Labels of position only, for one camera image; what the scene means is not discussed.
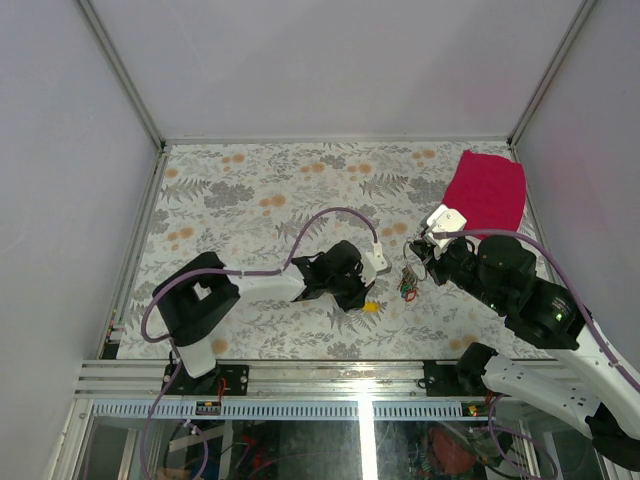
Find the aluminium front rail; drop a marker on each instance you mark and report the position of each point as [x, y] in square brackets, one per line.
[277, 389]

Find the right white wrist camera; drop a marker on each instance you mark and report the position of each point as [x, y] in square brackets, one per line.
[435, 226]

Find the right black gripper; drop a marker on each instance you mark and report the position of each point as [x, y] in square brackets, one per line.
[426, 253]

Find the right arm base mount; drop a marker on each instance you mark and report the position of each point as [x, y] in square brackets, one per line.
[447, 377]

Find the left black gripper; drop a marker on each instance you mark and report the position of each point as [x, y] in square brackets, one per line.
[358, 299]

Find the red folded cloth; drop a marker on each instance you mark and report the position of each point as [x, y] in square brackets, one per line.
[488, 190]

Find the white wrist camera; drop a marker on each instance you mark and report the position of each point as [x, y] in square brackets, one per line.
[374, 263]
[435, 226]

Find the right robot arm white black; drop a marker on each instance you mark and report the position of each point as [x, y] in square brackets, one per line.
[500, 273]

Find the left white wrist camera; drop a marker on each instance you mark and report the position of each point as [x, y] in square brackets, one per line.
[374, 263]

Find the yellow key tag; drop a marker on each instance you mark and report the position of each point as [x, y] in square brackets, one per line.
[371, 307]

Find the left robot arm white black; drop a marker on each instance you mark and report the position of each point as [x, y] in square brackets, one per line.
[197, 298]

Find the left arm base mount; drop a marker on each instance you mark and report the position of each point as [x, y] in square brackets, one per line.
[224, 380]

